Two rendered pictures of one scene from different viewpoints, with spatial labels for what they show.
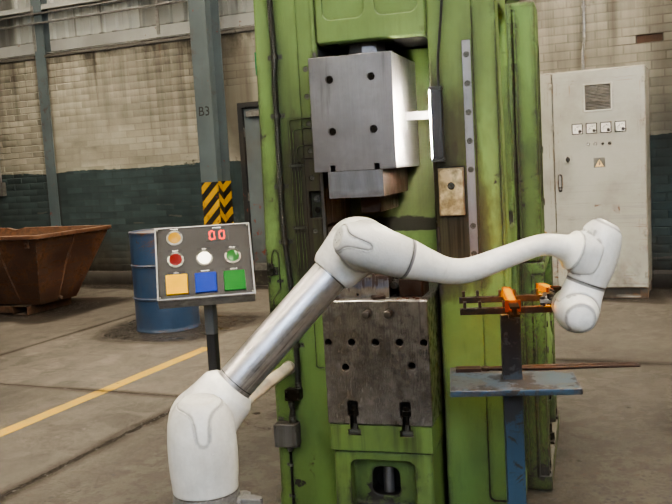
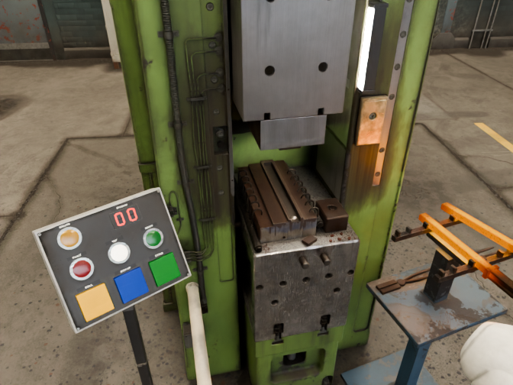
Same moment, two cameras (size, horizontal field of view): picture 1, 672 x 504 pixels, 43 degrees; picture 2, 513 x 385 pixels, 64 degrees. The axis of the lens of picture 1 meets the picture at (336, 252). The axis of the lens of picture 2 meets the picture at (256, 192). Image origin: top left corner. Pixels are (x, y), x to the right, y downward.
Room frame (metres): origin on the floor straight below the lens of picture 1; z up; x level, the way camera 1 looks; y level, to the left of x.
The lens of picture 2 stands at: (2.07, 0.55, 1.83)
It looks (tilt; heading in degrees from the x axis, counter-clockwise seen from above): 33 degrees down; 331
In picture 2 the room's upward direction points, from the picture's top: straight up
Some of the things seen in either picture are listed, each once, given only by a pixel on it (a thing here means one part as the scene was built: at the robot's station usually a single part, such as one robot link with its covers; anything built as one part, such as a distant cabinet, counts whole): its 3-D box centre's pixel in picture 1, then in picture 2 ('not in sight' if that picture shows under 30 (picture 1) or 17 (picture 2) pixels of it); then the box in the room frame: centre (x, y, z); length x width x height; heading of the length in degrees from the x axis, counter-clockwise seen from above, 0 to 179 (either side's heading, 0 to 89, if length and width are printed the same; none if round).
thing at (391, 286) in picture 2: (546, 366); (441, 268); (2.77, -0.68, 0.68); 0.60 x 0.04 x 0.01; 83
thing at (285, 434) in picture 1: (287, 433); (194, 334); (3.21, 0.23, 0.36); 0.09 x 0.07 x 0.12; 73
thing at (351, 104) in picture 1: (377, 114); (290, 28); (3.18, -0.18, 1.56); 0.42 x 0.39 x 0.40; 163
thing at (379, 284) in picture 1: (375, 277); (272, 195); (3.19, -0.14, 0.96); 0.42 x 0.20 x 0.09; 163
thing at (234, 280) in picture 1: (234, 280); (164, 269); (2.96, 0.36, 1.01); 0.07 x 0.05 x 0.07; 98
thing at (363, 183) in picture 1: (370, 181); (275, 107); (3.19, -0.14, 1.32); 0.42 x 0.20 x 0.10; 163
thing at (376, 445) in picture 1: (399, 461); (280, 318); (3.18, -0.20, 0.23); 0.55 x 0.37 x 0.47; 163
